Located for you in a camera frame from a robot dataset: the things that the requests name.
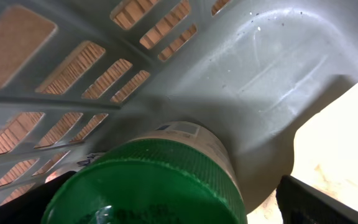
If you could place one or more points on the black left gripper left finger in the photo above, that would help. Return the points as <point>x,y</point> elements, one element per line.
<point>30,207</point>

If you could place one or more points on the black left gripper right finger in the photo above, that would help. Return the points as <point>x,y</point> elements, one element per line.
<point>301,203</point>

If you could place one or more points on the grey plastic mesh basket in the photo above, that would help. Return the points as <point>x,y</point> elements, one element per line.
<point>252,74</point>

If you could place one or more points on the green lid white jar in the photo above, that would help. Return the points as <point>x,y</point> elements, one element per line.
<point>177,173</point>

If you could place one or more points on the beige paper bag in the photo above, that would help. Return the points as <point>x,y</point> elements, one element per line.
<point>325,149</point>

